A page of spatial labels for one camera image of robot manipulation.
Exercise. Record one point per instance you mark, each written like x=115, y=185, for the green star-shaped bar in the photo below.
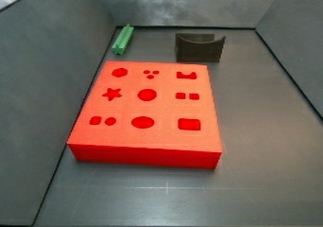
x=119, y=46

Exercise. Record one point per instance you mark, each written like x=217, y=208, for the black curved fixture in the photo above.
x=198, y=47

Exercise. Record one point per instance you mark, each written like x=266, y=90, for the red shape-hole insertion block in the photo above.
x=149, y=115

